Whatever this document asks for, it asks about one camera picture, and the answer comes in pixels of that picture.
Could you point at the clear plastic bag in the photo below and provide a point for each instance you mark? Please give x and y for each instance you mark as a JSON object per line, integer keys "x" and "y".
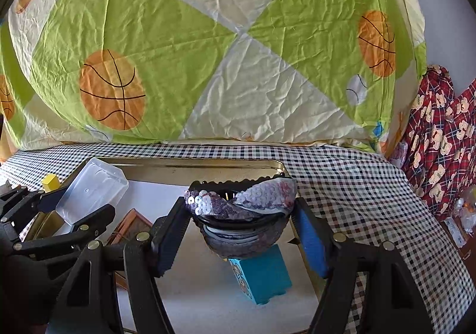
{"x": 466, "y": 207}

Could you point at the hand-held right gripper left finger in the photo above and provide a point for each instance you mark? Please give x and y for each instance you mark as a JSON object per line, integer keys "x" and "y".
{"x": 169, "y": 244}

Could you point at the white paper sheet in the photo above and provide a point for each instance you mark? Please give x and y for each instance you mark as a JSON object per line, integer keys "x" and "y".
{"x": 208, "y": 300}

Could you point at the red plaid bear cloth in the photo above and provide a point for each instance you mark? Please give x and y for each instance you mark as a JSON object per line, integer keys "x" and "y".
{"x": 435, "y": 133}

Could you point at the checkered tablecloth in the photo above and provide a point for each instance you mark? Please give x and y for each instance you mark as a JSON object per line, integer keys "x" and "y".
{"x": 353, "y": 189}

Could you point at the gold metal tin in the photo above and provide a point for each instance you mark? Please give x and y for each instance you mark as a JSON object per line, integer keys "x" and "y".
{"x": 186, "y": 167}

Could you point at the basketball print blanket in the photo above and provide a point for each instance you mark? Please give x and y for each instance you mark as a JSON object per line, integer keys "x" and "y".
{"x": 186, "y": 40}

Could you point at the clear plastic box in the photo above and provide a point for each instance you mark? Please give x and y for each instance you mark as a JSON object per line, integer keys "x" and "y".
{"x": 93, "y": 185}

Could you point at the yellow cube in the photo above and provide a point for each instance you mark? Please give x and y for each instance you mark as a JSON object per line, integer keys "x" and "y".
{"x": 51, "y": 182}

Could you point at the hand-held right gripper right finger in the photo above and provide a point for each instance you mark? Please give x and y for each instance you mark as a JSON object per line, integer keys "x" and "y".
{"x": 312, "y": 241}

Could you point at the blue toy block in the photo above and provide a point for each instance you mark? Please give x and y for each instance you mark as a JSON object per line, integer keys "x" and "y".
{"x": 264, "y": 274}

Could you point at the wooden picture frame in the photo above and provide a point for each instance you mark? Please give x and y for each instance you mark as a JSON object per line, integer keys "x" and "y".
{"x": 130, "y": 224}

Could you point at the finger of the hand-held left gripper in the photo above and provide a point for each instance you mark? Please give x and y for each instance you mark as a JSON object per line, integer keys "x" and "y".
{"x": 89, "y": 224}
{"x": 33, "y": 203}

